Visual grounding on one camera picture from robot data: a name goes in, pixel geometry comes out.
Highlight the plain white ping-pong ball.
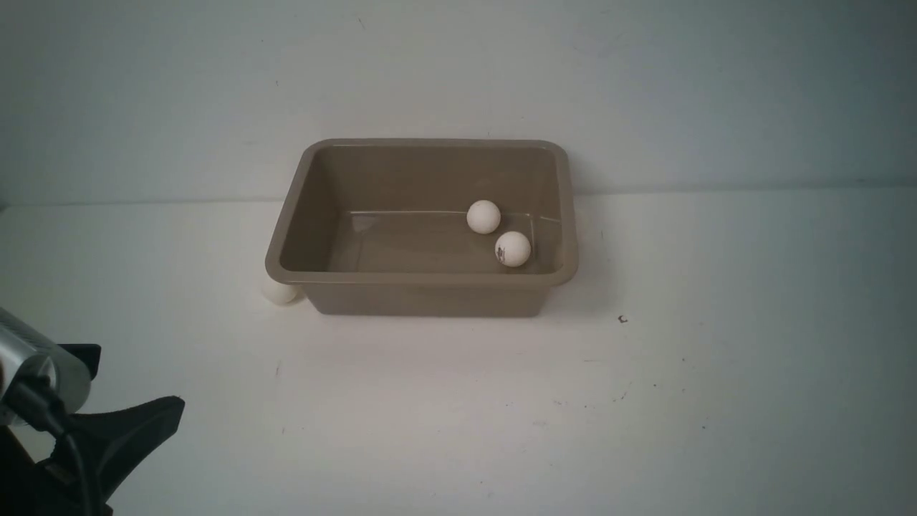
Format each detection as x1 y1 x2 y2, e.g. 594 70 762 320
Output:
466 200 501 235

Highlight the white ping-pong ball with logo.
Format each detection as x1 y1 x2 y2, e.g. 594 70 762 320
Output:
494 231 532 268

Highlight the white ping-pong ball left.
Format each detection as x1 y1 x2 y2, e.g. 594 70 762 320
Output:
261 280 300 306

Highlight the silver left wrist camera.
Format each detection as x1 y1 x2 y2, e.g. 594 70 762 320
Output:
1 308 101 426

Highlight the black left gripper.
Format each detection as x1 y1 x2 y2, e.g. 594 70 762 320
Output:
2 396 186 515

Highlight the black left camera cable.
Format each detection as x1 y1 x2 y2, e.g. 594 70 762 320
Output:
7 380 101 516

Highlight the brown plastic bin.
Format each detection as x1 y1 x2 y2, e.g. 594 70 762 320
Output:
265 138 579 317

